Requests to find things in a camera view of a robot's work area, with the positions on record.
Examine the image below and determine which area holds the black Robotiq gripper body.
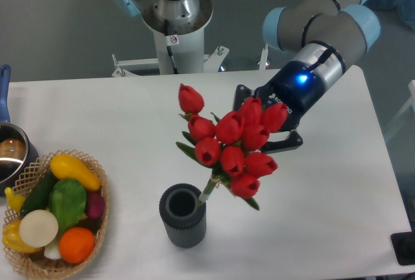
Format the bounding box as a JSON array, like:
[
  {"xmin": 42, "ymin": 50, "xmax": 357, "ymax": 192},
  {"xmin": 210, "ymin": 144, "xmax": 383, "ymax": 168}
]
[{"xmin": 254, "ymin": 60, "xmax": 326, "ymax": 132}]

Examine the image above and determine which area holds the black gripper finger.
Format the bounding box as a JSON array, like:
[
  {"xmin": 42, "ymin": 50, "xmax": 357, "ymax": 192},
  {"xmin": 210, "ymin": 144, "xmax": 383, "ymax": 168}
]
[
  {"xmin": 260, "ymin": 129, "xmax": 303, "ymax": 154},
  {"xmin": 233, "ymin": 84, "xmax": 255, "ymax": 111}
]

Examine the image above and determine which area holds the red tulip bouquet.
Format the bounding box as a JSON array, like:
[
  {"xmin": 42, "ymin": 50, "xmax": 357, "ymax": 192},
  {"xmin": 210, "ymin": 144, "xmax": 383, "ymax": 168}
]
[{"xmin": 176, "ymin": 84, "xmax": 289, "ymax": 209}]

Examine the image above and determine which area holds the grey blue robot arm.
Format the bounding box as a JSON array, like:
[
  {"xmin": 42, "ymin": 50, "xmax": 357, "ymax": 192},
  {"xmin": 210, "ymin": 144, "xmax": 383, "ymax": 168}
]
[{"xmin": 113, "ymin": 0, "xmax": 380, "ymax": 154}]

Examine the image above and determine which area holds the dark grey ribbed vase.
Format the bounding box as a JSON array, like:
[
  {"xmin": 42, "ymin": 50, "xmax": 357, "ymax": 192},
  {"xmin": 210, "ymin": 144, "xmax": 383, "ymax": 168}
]
[{"xmin": 159, "ymin": 183, "xmax": 206, "ymax": 248}]

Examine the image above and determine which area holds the black device at edge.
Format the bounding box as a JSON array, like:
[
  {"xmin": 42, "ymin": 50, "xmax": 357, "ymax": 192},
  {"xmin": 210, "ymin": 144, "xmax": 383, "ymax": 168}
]
[{"xmin": 390, "ymin": 231, "xmax": 414, "ymax": 266}]

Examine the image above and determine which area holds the purple red onion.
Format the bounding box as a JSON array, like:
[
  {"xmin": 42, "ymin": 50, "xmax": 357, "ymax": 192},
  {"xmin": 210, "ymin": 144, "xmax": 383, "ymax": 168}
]
[{"xmin": 85, "ymin": 192, "xmax": 106, "ymax": 218}]

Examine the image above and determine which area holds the yellow squash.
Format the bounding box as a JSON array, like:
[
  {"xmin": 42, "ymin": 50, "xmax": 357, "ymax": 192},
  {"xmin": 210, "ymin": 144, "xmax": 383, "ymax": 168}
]
[{"xmin": 49, "ymin": 154, "xmax": 101, "ymax": 191}]

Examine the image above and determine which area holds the green lettuce leaf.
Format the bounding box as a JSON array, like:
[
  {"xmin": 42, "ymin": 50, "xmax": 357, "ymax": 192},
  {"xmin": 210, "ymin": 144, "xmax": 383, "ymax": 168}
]
[{"xmin": 49, "ymin": 178, "xmax": 87, "ymax": 237}]

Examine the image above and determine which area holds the orange fruit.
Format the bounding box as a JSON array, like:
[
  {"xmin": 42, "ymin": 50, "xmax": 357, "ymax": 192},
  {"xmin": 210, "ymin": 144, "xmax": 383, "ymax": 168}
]
[{"xmin": 59, "ymin": 227, "xmax": 95, "ymax": 264}]

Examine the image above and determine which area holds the dark green cucumber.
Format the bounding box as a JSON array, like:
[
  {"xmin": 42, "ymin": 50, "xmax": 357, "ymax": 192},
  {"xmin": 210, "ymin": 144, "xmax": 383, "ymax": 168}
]
[{"xmin": 19, "ymin": 170, "xmax": 58, "ymax": 217}]

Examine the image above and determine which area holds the woven wicker basket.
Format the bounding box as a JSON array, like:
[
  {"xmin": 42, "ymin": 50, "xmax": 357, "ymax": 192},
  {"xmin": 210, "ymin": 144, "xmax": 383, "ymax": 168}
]
[{"xmin": 3, "ymin": 150, "xmax": 110, "ymax": 279}]

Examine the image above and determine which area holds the yellow bell pepper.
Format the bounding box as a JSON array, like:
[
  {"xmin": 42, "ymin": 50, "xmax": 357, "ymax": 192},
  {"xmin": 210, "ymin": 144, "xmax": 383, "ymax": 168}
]
[{"xmin": 2, "ymin": 220, "xmax": 42, "ymax": 253}]

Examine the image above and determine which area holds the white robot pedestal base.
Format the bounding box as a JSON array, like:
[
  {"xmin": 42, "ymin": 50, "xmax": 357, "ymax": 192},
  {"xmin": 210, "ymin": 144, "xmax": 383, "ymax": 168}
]
[{"xmin": 111, "ymin": 0, "xmax": 272, "ymax": 78}]

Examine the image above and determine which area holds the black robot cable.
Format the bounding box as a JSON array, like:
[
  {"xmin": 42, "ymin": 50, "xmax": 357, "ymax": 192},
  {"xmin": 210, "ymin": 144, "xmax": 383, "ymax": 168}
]
[{"xmin": 163, "ymin": 19, "xmax": 180, "ymax": 75}]

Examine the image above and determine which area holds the white frame at right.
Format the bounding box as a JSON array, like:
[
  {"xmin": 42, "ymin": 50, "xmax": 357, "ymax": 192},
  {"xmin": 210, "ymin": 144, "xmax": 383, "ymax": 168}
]
[{"xmin": 383, "ymin": 80, "xmax": 414, "ymax": 143}]

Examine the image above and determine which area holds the blue handled saucepan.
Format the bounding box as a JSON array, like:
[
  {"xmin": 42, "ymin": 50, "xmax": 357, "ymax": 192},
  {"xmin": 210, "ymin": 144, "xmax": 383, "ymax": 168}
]
[{"xmin": 1, "ymin": 65, "xmax": 38, "ymax": 197}]

